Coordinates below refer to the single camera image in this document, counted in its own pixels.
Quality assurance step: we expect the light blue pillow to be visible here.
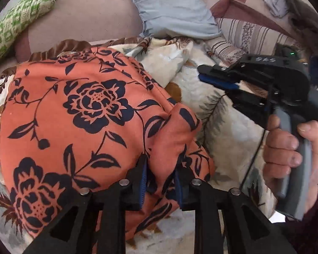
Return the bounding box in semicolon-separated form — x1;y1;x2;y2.
122;0;222;40

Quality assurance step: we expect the person's right forearm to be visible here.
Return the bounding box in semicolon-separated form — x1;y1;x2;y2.
282;190;318;254

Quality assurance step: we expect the cream leaf-print blanket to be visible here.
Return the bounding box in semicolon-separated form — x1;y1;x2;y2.
0;36;289;254

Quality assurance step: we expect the pink maroon patchwork cover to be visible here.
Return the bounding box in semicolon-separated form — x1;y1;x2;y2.
200;0;303;40

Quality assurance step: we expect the dark grey-brown cloth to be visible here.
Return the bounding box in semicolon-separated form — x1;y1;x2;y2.
283;0;318;41

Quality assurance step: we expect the pink sofa cushion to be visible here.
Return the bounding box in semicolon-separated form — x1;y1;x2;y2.
14;0;146;62

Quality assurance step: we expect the orange floral garment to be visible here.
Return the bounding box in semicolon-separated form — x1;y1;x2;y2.
0;46;215;241

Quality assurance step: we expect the thin black cable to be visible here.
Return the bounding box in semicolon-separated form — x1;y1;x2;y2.
240;90;271;189

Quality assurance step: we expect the striped floral cushion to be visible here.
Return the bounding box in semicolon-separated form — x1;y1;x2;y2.
204;17;305;66

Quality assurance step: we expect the person's right hand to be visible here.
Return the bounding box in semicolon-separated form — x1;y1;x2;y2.
263;115;318;213

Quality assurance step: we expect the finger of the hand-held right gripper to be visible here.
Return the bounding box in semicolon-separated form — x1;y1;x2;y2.
225;89;271;122
197;64;244;90

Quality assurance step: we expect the grey cloth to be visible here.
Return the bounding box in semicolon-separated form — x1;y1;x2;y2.
252;0;288;18

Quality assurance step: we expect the green checkered pillow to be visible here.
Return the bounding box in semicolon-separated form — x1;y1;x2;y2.
0;0;73;70

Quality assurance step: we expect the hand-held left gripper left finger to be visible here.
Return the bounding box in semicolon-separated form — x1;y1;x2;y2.
21;154;149;254

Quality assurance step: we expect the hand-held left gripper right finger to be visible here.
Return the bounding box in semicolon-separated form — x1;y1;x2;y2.
174;167;298;254

